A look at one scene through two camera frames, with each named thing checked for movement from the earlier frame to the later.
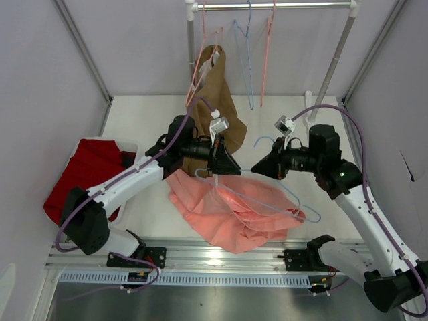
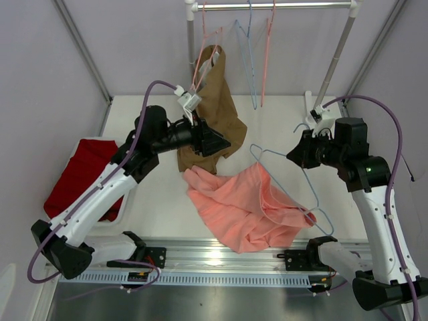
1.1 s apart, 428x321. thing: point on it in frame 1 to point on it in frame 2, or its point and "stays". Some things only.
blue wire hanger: x=317 y=217 to x=311 y=210
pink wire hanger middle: x=269 y=24 stays
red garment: x=92 y=160 stays
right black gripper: x=277 y=160 to x=309 y=149
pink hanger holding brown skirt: x=219 y=30 stays
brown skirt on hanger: x=212 y=90 stays
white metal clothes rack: x=354 y=7 stays
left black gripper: x=222 y=162 to x=206 y=140
